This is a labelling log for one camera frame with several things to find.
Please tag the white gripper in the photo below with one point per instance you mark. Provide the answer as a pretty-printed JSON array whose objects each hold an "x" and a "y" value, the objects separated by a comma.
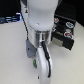
[{"x": 37, "y": 43}]

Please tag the green kcup pod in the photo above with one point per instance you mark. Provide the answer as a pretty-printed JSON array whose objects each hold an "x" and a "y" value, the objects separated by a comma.
[{"x": 34, "y": 63}]

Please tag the black kcup holder box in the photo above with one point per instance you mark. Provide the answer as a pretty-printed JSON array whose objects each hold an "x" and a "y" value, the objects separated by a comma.
[{"x": 63, "y": 32}]

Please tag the dark equipment with blue lights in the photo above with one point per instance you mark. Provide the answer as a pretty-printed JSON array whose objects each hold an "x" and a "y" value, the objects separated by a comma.
[{"x": 9, "y": 19}]

